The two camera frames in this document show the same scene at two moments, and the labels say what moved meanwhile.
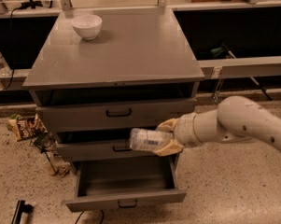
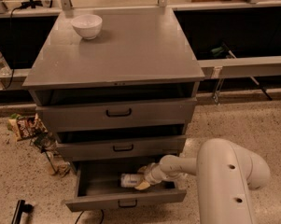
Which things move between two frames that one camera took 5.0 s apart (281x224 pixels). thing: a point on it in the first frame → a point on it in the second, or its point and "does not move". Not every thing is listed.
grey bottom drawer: x=125 y=183 does not move
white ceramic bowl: x=88 y=26 does not move
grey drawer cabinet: x=102 y=73 does not move
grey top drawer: x=114 y=116 does not move
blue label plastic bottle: x=147 y=139 → x=131 y=179
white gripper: x=185 y=130 → x=152 y=176
